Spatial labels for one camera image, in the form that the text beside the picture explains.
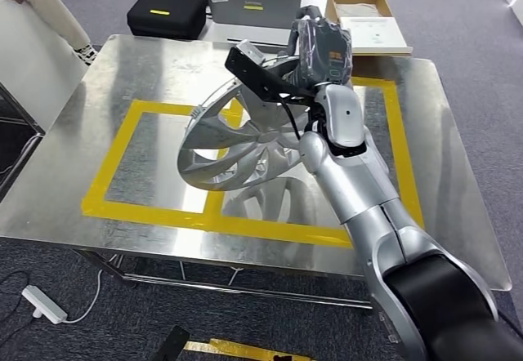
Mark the stainless steel workbench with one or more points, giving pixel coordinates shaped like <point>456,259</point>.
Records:
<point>449,185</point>

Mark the white flat box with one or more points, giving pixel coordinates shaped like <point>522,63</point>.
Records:
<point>379,36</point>

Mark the silver plastic wheel cover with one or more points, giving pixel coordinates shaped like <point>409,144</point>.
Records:
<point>220,134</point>

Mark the black robot foot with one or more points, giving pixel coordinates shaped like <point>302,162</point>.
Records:
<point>171,345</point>

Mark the grey laptop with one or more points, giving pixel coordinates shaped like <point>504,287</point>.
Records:
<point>229,7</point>

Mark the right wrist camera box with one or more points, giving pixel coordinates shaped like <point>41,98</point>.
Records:
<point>261,80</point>

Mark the white power strip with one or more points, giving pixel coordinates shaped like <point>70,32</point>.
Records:
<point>44,304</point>

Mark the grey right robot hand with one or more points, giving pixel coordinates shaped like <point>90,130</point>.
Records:
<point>322,50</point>

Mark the black carrying case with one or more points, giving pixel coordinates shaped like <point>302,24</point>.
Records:
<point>163,23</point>

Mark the white display plinth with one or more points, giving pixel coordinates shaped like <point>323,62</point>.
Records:
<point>517,1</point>

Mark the brown cardboard box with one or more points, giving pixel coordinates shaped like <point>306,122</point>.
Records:
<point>331,1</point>

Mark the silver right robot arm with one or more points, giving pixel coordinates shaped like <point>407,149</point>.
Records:
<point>359,185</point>

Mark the person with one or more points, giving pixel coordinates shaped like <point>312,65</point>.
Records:
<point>49,12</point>

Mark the white table with black frame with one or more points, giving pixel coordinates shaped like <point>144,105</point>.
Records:
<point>32,66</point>

